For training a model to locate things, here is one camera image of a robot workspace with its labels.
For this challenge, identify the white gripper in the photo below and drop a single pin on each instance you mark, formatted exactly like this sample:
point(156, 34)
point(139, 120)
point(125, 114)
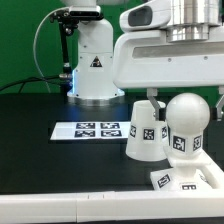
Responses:
point(146, 59)

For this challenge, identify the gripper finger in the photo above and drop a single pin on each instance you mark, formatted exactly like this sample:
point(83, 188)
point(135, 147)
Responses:
point(220, 103)

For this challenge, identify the white lamp bulb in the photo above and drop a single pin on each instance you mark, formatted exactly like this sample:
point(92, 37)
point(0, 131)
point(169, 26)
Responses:
point(187, 116)

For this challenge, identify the white lamp shade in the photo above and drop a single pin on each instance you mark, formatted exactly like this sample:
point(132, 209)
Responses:
point(147, 137)

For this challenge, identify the white lamp base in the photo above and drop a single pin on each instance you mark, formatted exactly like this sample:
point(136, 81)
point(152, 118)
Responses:
point(185, 173)

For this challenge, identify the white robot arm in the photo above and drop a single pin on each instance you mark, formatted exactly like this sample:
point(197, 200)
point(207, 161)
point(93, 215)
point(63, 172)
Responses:
point(191, 20)

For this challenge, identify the white marker sheet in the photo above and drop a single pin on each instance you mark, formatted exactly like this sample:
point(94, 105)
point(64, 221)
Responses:
point(90, 130)

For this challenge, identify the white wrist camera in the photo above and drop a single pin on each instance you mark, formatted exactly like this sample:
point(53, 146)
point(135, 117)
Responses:
point(149, 15)

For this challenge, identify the black camera on stand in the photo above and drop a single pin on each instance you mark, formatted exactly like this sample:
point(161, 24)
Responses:
point(68, 20)

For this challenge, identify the white front fence rail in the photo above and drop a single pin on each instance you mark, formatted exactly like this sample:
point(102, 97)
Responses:
point(110, 206)

